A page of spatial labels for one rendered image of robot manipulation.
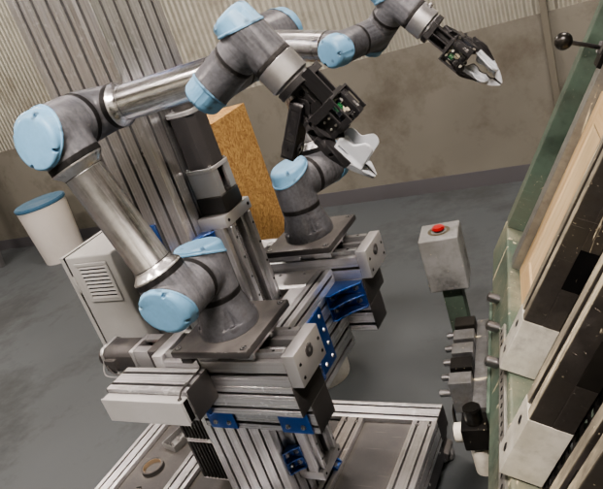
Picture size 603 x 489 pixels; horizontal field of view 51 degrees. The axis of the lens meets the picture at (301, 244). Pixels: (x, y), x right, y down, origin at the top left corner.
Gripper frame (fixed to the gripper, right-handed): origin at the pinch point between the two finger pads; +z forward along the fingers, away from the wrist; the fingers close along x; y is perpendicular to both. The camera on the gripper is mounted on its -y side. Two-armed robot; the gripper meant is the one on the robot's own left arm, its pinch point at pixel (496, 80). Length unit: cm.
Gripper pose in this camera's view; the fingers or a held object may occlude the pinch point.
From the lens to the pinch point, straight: 159.0
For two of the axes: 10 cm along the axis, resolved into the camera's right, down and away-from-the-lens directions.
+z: 7.7, 6.3, -0.1
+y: -3.2, 3.7, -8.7
